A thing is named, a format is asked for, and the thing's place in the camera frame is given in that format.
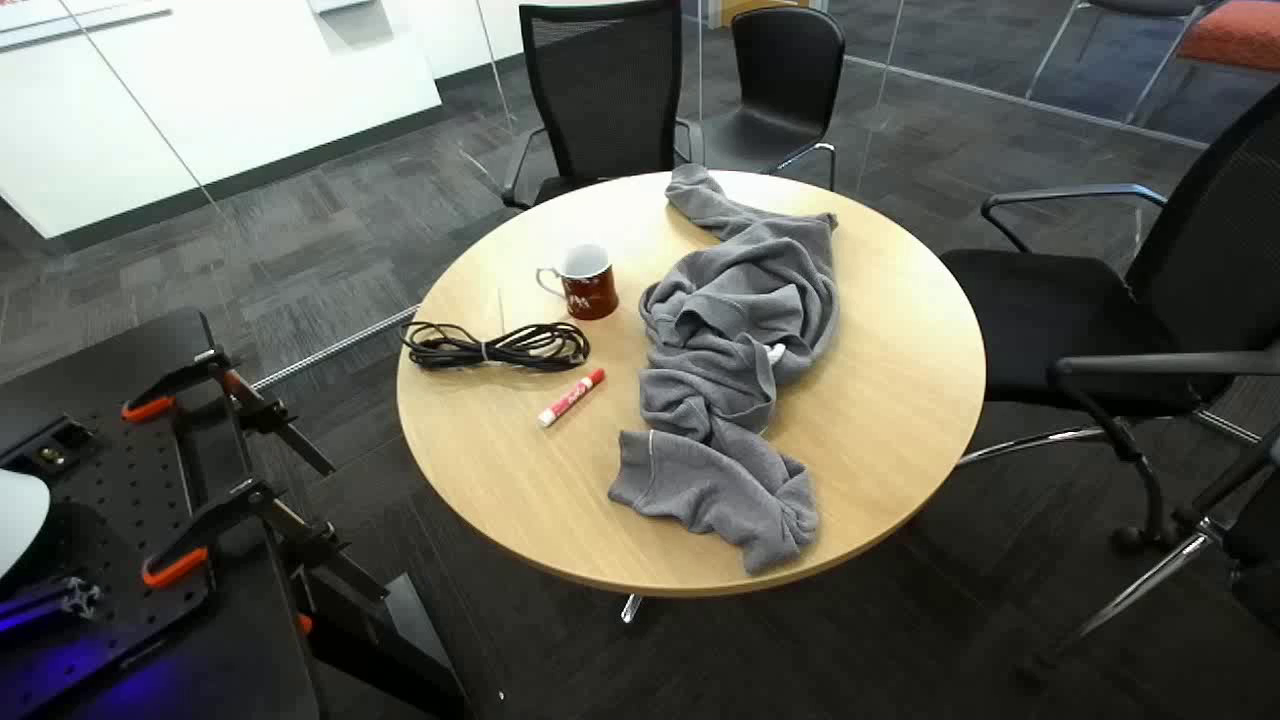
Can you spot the orange marker with white cap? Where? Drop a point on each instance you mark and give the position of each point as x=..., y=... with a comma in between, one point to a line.
x=573, y=399

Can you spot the red and white mug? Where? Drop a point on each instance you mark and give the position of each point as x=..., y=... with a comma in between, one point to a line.
x=593, y=285

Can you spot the grey fleece sweater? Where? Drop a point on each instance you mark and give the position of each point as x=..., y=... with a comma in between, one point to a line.
x=723, y=344

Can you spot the round wooden table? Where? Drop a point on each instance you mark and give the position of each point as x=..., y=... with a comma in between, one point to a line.
x=865, y=402

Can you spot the black mesh office chair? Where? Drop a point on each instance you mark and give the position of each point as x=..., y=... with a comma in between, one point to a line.
x=600, y=95
x=784, y=66
x=1254, y=535
x=1043, y=304

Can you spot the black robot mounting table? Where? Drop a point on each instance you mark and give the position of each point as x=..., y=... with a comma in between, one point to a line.
x=264, y=666

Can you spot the small black connector box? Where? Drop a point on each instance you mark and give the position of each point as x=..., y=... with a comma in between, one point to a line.
x=53, y=443

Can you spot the orange upholstered bench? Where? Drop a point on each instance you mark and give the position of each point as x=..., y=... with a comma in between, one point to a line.
x=1240, y=33

